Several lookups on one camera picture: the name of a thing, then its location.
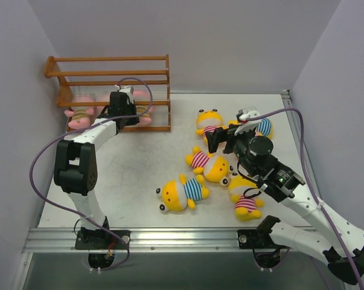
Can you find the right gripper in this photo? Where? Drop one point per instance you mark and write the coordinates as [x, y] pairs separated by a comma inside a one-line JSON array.
[[219, 138]]

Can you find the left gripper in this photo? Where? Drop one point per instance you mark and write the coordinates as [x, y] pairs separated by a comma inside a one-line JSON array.
[[128, 115]]

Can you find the pink plush face-down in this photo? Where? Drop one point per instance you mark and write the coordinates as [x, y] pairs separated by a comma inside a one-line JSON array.
[[103, 99]]

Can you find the pink plush orange stripes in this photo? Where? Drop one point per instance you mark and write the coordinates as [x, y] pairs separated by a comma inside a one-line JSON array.
[[79, 116], [144, 119]]

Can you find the pink plush blue stripes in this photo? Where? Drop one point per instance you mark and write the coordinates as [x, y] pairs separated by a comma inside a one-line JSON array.
[[265, 128]]

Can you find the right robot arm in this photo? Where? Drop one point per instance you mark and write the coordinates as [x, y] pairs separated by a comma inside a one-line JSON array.
[[336, 242]]

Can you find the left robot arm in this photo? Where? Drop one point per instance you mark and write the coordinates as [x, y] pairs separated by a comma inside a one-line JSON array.
[[75, 169]]

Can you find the wooden three-tier shelf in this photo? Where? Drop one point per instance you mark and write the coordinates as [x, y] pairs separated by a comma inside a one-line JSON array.
[[83, 80]]

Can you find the yellow plush red stripes top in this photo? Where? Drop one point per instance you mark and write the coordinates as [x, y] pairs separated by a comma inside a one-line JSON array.
[[208, 121]]

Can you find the yellow plush red stripes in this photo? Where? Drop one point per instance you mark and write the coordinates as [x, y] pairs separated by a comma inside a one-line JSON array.
[[240, 190], [208, 121], [214, 168]]

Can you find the yellow plush under pile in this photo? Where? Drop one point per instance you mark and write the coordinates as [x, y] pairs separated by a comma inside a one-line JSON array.
[[233, 123]]

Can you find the yellow plush red stripes middle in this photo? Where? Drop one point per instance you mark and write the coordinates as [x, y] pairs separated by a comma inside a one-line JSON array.
[[214, 168]]

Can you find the yellow plush red stripes front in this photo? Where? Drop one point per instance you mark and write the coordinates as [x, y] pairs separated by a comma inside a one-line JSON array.
[[240, 190]]

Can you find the yellow plush blue stripes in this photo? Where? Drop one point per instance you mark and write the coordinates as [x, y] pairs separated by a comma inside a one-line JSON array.
[[177, 195]]

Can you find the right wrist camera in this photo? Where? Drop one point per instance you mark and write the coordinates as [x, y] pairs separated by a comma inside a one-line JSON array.
[[248, 119]]

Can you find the aluminium right rail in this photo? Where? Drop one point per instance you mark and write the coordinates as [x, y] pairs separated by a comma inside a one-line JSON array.
[[295, 128]]

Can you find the aluminium rail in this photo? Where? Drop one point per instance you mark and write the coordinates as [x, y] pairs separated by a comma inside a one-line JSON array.
[[143, 240], [295, 128]]

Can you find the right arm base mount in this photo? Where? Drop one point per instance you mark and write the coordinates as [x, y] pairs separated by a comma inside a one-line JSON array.
[[248, 239]]

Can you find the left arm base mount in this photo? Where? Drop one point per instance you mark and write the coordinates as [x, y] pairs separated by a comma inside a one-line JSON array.
[[97, 240]]

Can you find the aluminium front rail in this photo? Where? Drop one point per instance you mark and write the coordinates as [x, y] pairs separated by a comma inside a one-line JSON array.
[[143, 240]]

